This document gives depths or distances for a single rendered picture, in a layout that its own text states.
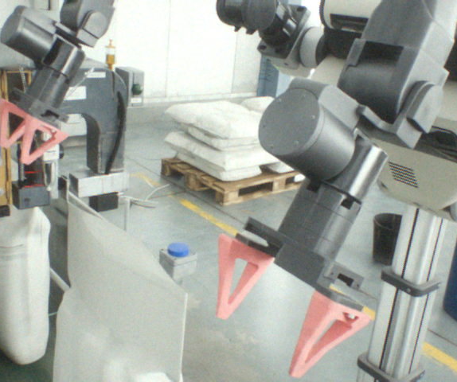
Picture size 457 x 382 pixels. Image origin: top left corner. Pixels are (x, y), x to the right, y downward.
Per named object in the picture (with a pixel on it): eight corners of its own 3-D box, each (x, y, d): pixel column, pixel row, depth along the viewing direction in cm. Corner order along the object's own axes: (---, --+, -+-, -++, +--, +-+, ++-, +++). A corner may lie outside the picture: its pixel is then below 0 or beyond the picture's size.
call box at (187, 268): (196, 273, 156) (197, 254, 154) (173, 280, 151) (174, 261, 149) (180, 261, 162) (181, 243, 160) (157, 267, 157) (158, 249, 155)
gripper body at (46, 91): (30, 110, 86) (52, 68, 86) (7, 95, 93) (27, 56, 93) (66, 126, 90) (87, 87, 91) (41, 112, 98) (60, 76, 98)
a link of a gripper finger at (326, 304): (290, 389, 42) (346, 278, 42) (230, 339, 47) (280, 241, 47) (334, 395, 47) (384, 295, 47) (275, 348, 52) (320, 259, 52)
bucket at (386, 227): (423, 263, 353) (432, 226, 344) (396, 274, 334) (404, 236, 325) (384, 244, 374) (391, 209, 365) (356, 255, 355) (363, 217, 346)
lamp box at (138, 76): (143, 106, 143) (144, 71, 140) (128, 107, 140) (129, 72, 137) (128, 99, 148) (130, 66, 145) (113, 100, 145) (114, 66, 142)
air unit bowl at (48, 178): (57, 186, 129) (57, 161, 127) (44, 189, 127) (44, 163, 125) (52, 182, 131) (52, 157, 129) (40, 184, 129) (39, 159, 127)
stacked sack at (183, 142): (252, 150, 470) (253, 134, 465) (192, 161, 426) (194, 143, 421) (219, 138, 498) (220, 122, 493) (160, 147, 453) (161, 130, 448)
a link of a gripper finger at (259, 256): (231, 340, 47) (282, 242, 47) (183, 300, 52) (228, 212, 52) (276, 349, 52) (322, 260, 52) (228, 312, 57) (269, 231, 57)
